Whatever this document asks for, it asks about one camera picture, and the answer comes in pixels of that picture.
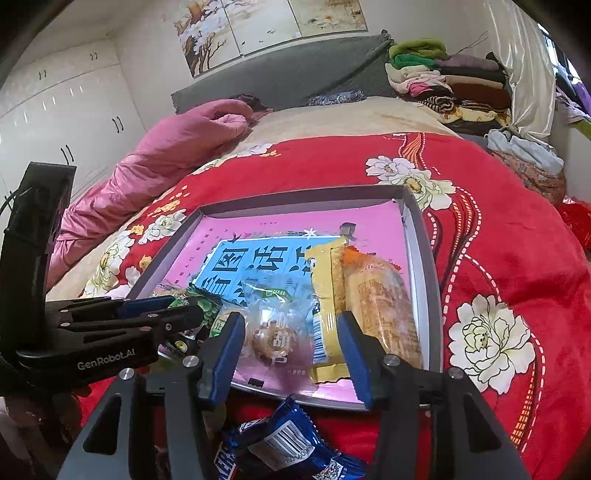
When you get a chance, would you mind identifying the pink quilt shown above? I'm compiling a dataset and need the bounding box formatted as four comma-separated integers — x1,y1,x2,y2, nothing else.
46,99,254,289

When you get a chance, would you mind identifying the clear round pastry packet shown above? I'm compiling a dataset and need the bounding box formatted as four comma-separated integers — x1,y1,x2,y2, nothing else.
240,274,315,370

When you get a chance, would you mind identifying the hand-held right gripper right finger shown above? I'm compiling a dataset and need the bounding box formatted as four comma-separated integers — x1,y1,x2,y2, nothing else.
336,311,532,480

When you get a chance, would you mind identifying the green clear snack packet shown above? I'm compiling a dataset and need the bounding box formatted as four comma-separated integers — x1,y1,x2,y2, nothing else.
168,284,232,340

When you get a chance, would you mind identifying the white wardrobe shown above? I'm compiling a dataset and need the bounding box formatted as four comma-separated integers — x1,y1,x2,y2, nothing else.
0,39,146,217

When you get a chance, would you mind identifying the red floral blanket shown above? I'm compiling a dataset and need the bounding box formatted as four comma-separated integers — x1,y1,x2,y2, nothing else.
76,131,591,480

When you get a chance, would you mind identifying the blue patterned cloth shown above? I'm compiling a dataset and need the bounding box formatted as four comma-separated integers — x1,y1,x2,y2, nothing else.
307,90,368,107

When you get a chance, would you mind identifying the pile of folded clothes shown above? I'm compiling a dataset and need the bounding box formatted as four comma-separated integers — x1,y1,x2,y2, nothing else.
385,39,513,125

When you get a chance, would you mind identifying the purple and green clothes heap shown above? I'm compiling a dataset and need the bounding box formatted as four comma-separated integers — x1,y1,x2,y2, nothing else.
554,55,591,125

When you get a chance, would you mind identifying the yellow snack packet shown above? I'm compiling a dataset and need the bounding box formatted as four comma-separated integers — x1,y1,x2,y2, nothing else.
305,235,352,384

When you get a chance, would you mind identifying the orange cracker packet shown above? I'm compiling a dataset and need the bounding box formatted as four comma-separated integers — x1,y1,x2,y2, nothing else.
341,246,423,370

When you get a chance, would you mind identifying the beige bed sheet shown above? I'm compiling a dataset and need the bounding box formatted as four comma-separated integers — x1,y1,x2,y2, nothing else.
46,96,462,301

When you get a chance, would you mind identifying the floral wall painting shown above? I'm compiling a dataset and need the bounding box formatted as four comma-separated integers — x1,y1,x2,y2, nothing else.
173,0,370,78

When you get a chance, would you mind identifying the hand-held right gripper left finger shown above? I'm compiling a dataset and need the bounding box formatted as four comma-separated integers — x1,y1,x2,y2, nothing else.
55,311,247,480

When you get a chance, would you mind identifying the floral fabric bag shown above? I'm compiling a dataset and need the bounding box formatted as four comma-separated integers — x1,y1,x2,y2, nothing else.
489,150,568,204

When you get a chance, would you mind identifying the white satin curtain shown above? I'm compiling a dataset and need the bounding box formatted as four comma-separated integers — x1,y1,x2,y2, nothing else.
482,0,557,139

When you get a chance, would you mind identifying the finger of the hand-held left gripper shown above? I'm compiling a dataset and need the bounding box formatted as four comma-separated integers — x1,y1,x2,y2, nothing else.
60,305,206,347
45,295,176,329

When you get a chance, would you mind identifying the dark garment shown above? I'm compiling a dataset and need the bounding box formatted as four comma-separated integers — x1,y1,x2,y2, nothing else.
228,95,273,125

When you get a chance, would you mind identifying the blue snack packet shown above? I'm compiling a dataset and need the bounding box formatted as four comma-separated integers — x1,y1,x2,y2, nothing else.
217,396,370,480

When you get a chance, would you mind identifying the grey box tray pink print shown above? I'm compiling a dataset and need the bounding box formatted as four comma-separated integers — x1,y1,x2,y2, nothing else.
127,185,444,411

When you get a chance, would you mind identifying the red plastic bag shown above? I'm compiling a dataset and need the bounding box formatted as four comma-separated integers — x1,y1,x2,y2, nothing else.
556,198,591,250

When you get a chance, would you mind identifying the pale blue white cloth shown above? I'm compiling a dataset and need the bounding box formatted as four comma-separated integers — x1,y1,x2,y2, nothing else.
487,128,565,175

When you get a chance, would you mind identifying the grey headboard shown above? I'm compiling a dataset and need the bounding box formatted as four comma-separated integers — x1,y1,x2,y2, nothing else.
171,30,398,116

